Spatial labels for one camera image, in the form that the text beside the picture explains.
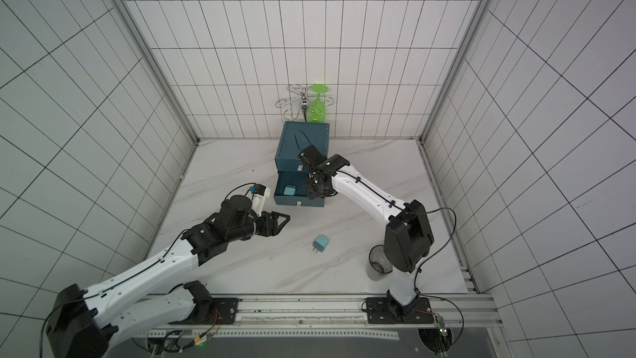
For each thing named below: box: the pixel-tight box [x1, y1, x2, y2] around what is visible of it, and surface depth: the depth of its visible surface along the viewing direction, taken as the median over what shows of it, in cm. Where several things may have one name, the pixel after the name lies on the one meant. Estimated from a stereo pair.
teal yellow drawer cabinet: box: [273, 120, 331, 209], surface depth 92 cm
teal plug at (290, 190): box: [283, 183, 297, 196], surface depth 92 cm
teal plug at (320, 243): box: [313, 234, 330, 253], surface depth 87 cm
